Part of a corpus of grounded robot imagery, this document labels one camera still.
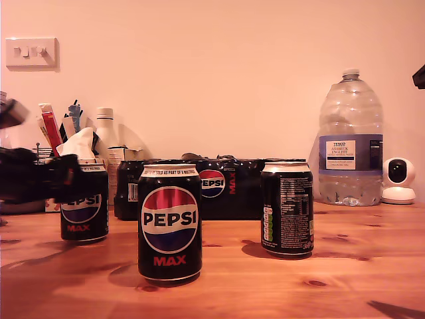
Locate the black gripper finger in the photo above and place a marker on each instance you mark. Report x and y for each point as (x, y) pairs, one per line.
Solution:
(421, 78)
(68, 186)

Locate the black Pepsi Max can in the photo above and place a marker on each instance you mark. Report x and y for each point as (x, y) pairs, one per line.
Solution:
(287, 212)
(169, 226)
(88, 229)

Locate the shrink-wrapped Pepsi Max can pack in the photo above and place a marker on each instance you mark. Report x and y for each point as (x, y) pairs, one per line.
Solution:
(232, 206)

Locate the gingerbread print tissue box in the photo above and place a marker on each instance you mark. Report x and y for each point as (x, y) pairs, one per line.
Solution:
(53, 206)

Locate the small white carton box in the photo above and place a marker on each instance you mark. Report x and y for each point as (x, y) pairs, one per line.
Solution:
(114, 156)

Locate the white and black sachet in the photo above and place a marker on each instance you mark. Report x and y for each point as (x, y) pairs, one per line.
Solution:
(67, 128)

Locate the cream coloured tube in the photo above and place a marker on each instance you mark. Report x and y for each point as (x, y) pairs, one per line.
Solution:
(43, 129)

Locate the white plastic bottle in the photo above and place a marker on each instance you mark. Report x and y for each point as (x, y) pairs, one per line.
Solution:
(105, 133)

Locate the white carton with torn flap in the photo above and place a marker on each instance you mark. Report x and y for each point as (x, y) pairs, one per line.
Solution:
(134, 155)

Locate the large clear plastic water bottle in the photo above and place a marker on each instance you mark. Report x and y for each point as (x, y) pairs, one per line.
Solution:
(348, 186)

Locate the small white round camera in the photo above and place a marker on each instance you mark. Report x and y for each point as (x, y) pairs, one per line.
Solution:
(398, 196)

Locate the white wall switch plate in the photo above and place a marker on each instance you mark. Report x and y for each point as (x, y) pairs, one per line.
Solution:
(31, 60)

